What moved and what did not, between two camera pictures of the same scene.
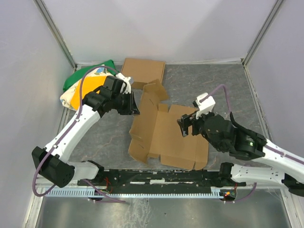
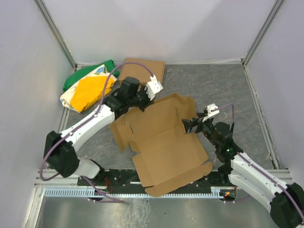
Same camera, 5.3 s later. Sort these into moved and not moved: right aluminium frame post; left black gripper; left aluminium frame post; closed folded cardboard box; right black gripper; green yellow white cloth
Moved: left black gripper; right black gripper
Not moved: green yellow white cloth; closed folded cardboard box; right aluminium frame post; left aluminium frame post
